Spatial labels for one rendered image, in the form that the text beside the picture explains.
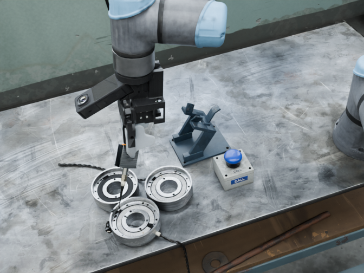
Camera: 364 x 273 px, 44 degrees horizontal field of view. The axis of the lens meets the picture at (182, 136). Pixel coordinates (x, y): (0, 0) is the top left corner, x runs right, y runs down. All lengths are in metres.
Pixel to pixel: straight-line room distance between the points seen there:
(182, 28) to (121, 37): 0.10
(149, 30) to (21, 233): 0.54
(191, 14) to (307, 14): 2.34
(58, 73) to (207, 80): 1.49
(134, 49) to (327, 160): 0.55
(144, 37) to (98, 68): 1.95
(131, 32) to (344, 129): 0.57
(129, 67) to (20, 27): 1.78
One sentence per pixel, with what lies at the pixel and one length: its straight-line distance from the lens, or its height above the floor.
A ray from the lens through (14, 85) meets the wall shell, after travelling 2.71.
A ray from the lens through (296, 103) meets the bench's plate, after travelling 1.24.
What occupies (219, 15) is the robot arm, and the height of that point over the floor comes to 1.23.
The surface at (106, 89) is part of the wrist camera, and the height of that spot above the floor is 1.10.
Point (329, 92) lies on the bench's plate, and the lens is 1.28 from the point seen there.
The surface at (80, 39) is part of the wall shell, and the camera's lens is 2.58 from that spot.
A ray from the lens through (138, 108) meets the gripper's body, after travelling 0.84.
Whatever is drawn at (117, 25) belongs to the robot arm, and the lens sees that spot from 0.75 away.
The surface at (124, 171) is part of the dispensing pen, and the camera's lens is 0.95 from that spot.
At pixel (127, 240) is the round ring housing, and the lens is 0.93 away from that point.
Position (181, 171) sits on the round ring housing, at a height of 0.83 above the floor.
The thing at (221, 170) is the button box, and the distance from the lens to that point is 1.00.
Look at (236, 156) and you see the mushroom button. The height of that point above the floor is 0.87.
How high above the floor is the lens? 1.59
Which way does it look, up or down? 44 degrees down
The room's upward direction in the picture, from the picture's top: 7 degrees counter-clockwise
